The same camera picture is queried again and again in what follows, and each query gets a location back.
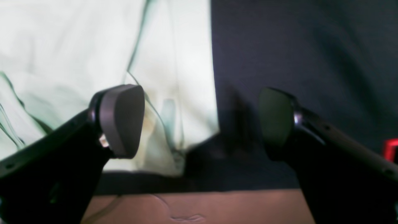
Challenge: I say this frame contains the light green T-shirt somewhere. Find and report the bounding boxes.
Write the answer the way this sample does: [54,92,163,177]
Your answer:
[0,0,219,176]

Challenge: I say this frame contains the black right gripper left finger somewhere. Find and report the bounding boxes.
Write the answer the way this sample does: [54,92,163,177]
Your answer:
[0,85,145,224]

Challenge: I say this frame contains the black table cloth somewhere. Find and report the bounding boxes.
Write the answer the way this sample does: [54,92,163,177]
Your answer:
[95,0,398,195]

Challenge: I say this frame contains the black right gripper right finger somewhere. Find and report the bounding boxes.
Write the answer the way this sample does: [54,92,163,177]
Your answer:
[258,87,397,224]

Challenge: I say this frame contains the red clamp right side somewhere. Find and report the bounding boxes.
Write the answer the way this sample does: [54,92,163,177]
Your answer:
[382,138,398,164]

